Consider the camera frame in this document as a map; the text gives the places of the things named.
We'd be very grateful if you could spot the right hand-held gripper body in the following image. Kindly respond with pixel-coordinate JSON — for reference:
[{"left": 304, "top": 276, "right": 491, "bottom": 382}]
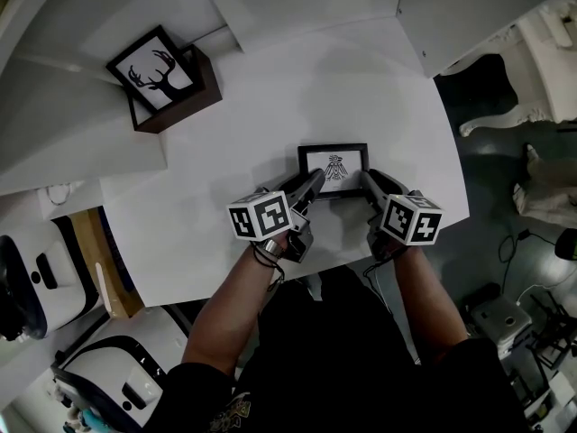
[{"left": 366, "top": 190, "right": 444, "bottom": 260}]

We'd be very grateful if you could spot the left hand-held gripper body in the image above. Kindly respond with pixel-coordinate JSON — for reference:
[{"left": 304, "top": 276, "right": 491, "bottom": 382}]
[{"left": 226, "top": 186, "right": 316, "bottom": 265}]

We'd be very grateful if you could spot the small black picture frame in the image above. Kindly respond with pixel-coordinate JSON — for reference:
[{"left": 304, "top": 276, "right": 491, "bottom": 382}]
[{"left": 297, "top": 143, "right": 370, "bottom": 201}]

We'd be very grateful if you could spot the person's right forearm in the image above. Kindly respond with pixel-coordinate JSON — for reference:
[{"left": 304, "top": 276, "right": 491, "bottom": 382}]
[{"left": 394, "top": 244, "right": 470, "bottom": 364}]

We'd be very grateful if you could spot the person's left forearm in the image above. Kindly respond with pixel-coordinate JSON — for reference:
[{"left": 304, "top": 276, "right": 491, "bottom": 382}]
[{"left": 179, "top": 241, "right": 289, "bottom": 378}]

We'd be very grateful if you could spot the white table top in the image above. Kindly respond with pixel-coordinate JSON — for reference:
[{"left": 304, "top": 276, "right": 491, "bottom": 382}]
[{"left": 98, "top": 14, "right": 471, "bottom": 309}]

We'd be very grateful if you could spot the dark brown wooden box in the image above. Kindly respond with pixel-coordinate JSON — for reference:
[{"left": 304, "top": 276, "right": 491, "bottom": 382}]
[{"left": 128, "top": 44, "right": 224, "bottom": 134}]

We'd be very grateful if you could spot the grey equipment case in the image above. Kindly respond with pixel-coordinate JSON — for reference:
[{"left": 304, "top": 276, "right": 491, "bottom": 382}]
[{"left": 468, "top": 293, "right": 536, "bottom": 355}]

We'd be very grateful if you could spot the person's black shirt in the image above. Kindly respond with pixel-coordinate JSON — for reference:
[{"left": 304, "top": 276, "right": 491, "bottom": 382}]
[{"left": 148, "top": 266, "right": 531, "bottom": 433}]

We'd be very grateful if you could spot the white flat board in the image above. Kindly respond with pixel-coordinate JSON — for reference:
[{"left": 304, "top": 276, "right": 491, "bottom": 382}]
[{"left": 209, "top": 0, "right": 407, "bottom": 53}]

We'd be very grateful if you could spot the brown cardboard box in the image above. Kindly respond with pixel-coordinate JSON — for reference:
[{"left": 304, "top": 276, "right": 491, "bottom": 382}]
[{"left": 71, "top": 205, "right": 146, "bottom": 319}]

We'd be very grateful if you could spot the white robot with black trim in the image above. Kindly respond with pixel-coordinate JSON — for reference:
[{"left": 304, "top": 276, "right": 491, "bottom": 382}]
[
  {"left": 49, "top": 307, "right": 190, "bottom": 428},
  {"left": 0, "top": 214, "right": 107, "bottom": 342}
]

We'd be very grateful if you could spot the cream ornate dressing table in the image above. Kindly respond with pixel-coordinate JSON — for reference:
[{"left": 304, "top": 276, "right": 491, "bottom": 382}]
[{"left": 439, "top": 0, "right": 577, "bottom": 138}]

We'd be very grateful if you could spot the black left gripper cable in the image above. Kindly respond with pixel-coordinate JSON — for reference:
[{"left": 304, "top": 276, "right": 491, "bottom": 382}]
[{"left": 252, "top": 241, "right": 286, "bottom": 293}]

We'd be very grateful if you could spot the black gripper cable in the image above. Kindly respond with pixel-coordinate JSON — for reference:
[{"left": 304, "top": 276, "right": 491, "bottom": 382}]
[
  {"left": 252, "top": 241, "right": 286, "bottom": 293},
  {"left": 362, "top": 253, "right": 407, "bottom": 288}
]

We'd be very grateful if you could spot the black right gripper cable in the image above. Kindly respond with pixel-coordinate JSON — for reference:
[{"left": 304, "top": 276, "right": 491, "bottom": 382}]
[{"left": 362, "top": 253, "right": 407, "bottom": 288}]

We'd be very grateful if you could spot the black floor cable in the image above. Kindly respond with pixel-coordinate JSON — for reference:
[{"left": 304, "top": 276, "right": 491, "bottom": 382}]
[{"left": 498, "top": 227, "right": 560, "bottom": 288}]

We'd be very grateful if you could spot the white floor cable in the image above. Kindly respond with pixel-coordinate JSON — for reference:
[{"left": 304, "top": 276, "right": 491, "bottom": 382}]
[{"left": 516, "top": 281, "right": 549, "bottom": 309}]

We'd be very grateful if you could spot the black antler print picture frame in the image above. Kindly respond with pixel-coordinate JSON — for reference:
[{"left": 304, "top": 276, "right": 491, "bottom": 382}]
[{"left": 105, "top": 24, "right": 198, "bottom": 112}]

